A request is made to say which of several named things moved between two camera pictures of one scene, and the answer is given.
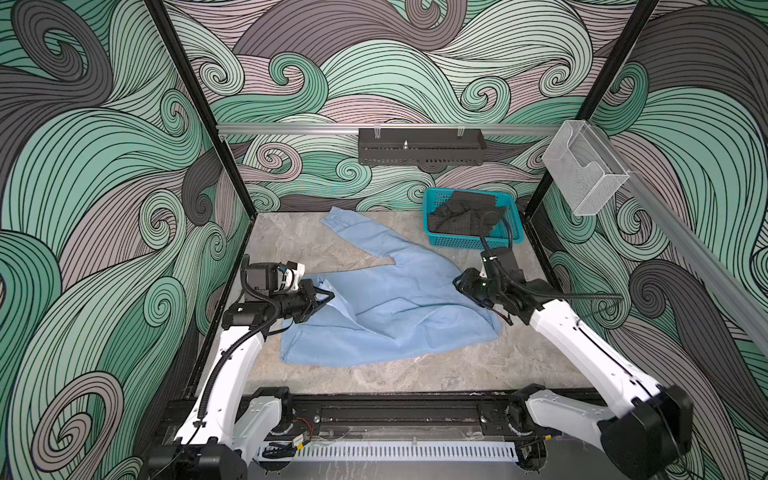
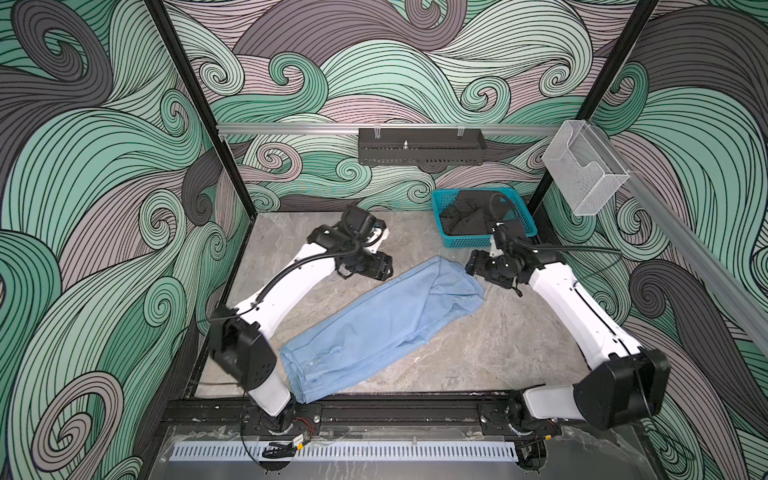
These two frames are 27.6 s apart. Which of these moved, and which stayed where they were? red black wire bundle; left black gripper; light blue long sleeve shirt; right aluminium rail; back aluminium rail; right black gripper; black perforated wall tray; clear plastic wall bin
Moved: light blue long sleeve shirt; left black gripper; right black gripper
Stayed: red black wire bundle; back aluminium rail; black perforated wall tray; clear plastic wall bin; right aluminium rail
